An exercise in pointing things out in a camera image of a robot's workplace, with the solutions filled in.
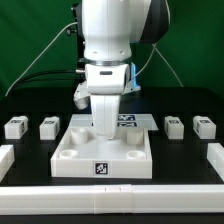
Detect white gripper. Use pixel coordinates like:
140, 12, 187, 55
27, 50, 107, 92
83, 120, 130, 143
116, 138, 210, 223
73, 63, 140, 139

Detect white square tabletop tray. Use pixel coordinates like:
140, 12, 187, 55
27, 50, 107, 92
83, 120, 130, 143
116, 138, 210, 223
50, 127, 153, 179

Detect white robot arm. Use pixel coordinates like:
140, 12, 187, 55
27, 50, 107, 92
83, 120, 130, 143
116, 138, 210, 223
77, 0, 170, 139

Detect left white side block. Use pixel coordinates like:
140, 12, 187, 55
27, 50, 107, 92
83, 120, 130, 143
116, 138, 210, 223
0, 145, 15, 182

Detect white side block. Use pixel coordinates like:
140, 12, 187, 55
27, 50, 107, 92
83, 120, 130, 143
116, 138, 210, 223
0, 145, 15, 182
207, 143, 224, 182

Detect right white side block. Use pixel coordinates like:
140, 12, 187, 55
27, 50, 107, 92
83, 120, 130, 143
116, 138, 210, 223
207, 143, 224, 182

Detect white marker base plate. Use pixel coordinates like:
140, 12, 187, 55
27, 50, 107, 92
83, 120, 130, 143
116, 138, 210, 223
69, 114, 158, 131

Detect black cable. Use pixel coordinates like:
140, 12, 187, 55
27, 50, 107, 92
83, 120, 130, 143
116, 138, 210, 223
4, 69, 86, 98

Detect white cable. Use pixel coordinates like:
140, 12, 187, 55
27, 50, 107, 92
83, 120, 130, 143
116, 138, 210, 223
4, 21, 81, 98

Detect white front wall bar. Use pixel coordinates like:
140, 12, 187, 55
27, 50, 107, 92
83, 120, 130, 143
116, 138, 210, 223
0, 185, 224, 215

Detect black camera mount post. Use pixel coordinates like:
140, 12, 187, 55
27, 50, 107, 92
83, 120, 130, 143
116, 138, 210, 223
67, 3, 85, 81

